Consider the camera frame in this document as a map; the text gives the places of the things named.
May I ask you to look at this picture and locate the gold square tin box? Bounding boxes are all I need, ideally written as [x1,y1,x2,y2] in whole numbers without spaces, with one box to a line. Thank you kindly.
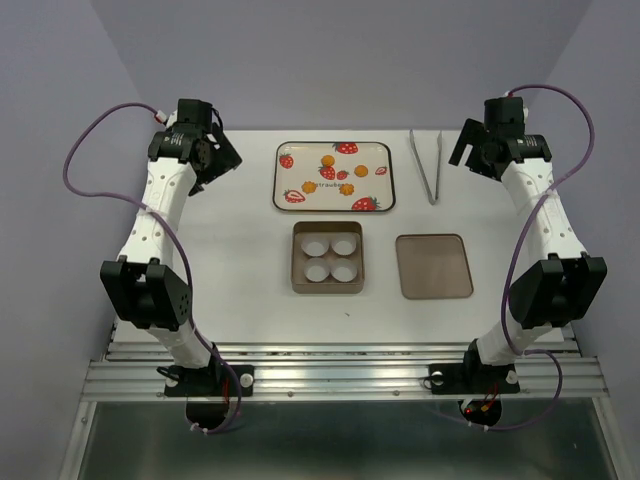
[290,221,365,295]

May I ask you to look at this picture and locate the metal tongs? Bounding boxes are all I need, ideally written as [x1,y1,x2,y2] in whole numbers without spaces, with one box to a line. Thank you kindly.
[408,129,444,206]

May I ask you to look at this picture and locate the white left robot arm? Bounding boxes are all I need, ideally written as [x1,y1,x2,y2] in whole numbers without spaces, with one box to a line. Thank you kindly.
[100,99,242,394]

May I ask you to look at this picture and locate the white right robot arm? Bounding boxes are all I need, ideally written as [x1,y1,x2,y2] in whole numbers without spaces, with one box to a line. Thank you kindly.
[449,93,607,390]

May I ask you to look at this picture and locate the orange swirl cookie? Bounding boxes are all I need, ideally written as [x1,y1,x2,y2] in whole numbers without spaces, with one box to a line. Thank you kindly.
[340,184,354,196]
[321,155,335,167]
[302,181,317,194]
[354,165,368,178]

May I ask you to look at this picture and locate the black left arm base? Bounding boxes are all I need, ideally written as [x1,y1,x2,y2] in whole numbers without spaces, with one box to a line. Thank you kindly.
[156,365,255,398]

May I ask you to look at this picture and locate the white paper cupcake liner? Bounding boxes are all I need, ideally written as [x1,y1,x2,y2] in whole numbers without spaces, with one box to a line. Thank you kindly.
[331,258,358,283]
[303,257,331,283]
[330,233,358,256]
[301,235,330,257]

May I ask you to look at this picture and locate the gold tin lid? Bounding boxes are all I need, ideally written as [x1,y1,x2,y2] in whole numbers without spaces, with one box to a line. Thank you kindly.
[395,234,474,300]

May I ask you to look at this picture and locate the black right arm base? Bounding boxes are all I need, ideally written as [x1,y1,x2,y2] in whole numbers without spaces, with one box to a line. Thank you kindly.
[423,363,520,396]

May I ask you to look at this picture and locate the strawberry print tray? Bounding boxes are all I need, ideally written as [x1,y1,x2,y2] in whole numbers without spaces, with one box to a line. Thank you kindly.
[272,141,396,213]

